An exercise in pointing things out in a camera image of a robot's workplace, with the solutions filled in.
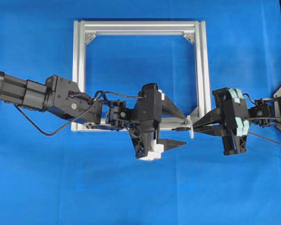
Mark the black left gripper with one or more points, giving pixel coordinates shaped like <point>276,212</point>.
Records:
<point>146,117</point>

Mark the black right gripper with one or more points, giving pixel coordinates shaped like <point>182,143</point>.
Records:
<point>231,117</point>

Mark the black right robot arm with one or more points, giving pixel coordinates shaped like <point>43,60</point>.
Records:
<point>265,112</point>

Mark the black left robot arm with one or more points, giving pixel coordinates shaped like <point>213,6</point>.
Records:
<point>63,98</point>

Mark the white string loop holder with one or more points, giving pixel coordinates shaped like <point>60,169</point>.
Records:
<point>189,124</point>

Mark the silver aluminium extrusion frame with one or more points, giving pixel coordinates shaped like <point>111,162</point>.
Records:
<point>193,31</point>

